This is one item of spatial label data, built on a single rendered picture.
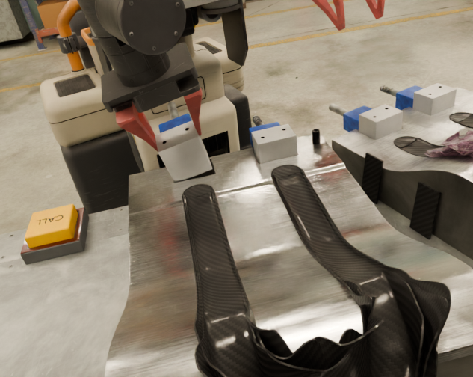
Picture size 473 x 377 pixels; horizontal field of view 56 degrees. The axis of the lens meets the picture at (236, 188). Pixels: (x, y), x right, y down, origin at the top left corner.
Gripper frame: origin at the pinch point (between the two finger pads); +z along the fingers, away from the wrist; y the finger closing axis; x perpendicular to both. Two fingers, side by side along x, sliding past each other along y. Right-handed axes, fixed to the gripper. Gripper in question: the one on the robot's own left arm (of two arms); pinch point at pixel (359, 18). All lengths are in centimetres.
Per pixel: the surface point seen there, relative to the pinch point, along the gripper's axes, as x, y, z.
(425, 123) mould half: -4.4, 2.8, 17.5
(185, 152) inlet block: -5.6, -32.6, 9.8
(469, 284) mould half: -34.3, -23.5, 23.0
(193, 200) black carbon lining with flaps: -6.6, -33.8, 15.2
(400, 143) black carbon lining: -5.8, -3.4, 18.6
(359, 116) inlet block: -1.6, -5.6, 13.4
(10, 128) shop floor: 298, -80, -33
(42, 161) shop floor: 234, -64, -2
